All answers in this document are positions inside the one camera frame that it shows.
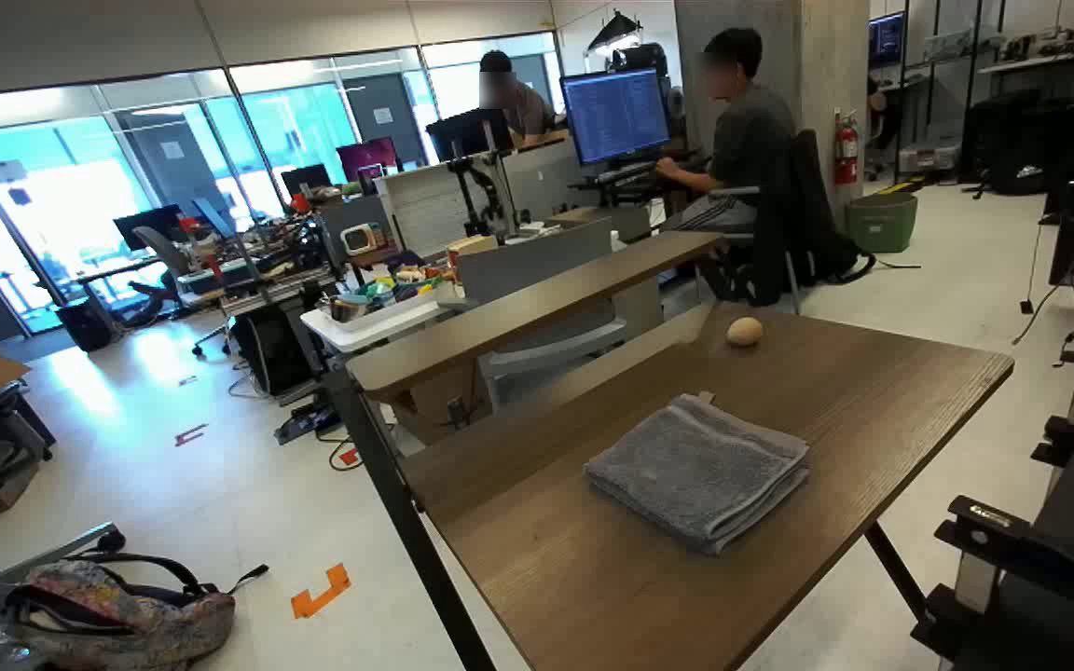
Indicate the grey office chair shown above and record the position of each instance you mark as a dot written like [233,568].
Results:
[534,257]

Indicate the grey desk divider panel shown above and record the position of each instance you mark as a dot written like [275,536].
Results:
[427,208]
[541,181]

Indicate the raised wooden shelf board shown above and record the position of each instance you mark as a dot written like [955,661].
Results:
[522,310]

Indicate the black lamp shade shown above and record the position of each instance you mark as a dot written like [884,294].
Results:
[612,31]

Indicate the brown potato-like object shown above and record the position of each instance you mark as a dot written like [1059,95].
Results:
[743,334]

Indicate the colourful patterned backpack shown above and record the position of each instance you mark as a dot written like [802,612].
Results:
[115,617]

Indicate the black trash bin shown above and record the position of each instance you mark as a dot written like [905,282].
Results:
[92,325]

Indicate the grey towel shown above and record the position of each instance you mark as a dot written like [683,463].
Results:
[699,471]

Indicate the metal storage rack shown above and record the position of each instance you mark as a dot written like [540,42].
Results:
[1045,57]

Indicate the colourful toy pile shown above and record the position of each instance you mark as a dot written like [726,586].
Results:
[409,283]

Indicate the black metal table frame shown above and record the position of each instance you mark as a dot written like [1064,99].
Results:
[404,495]

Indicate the person in grey-brown shirt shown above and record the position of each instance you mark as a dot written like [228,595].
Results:
[516,107]

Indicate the green plastic basket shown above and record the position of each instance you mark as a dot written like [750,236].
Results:
[882,223]

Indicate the seated person dark grey shirt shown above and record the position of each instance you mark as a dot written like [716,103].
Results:
[746,135]

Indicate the monitor with purple screen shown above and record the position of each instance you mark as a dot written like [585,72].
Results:
[371,157]

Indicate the blue wall screen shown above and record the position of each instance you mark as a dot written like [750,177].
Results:
[889,37]

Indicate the small black monitor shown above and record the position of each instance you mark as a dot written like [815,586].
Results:
[302,181]

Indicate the red fire extinguisher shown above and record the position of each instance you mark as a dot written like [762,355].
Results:
[847,149]

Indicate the computer monitor blue screen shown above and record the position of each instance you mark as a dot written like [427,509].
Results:
[617,115]

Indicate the black computer monitor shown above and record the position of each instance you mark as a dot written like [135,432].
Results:
[467,130]

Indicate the black swivel chair with bag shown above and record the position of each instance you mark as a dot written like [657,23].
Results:
[812,208]

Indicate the orange floor tape bracket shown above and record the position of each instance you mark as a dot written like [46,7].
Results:
[319,596]

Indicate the white desk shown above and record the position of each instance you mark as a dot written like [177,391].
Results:
[371,325]

